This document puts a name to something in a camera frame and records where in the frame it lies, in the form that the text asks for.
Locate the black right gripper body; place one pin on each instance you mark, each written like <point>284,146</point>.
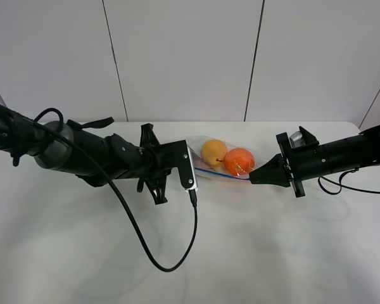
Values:
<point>303,163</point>

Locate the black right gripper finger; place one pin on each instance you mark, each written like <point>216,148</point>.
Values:
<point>274,166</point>
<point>276,177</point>

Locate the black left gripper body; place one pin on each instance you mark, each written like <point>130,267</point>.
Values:
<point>160,160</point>

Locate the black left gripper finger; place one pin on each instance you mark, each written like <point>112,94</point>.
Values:
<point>148,137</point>
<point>157,188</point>

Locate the clear blue-zip plastic bag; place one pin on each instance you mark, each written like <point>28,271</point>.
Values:
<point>195,144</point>

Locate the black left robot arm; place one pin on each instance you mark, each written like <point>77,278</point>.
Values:
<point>68,146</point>

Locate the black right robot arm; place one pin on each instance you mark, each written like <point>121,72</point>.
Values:
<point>350,154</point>

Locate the orange toy fruit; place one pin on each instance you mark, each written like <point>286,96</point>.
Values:
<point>239,161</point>

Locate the purple toy eggplant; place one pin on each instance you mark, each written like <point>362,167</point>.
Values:
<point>198,162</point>

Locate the yellow toy pear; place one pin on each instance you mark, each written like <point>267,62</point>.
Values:
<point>213,152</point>

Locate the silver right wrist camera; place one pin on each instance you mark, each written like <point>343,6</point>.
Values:
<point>297,139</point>

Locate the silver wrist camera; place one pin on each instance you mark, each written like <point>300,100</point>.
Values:
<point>186,171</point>
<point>297,139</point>

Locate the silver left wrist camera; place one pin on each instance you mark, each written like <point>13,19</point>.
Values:
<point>186,171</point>

